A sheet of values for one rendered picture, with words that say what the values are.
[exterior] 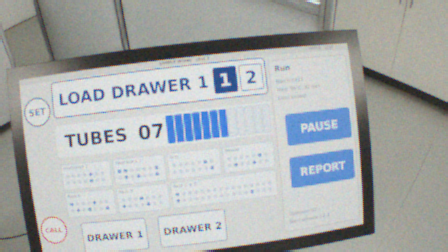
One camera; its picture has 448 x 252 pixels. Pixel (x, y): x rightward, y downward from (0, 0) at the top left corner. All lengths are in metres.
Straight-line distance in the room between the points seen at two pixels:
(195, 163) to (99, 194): 0.14
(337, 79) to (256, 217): 0.23
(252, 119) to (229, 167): 0.07
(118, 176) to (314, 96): 0.29
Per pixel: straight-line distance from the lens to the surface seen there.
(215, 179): 0.52
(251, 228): 0.54
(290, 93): 0.54
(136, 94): 0.52
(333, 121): 0.56
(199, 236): 0.54
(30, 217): 0.58
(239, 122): 0.52
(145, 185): 0.52
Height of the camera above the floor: 1.45
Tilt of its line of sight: 41 degrees down
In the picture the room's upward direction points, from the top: 6 degrees counter-clockwise
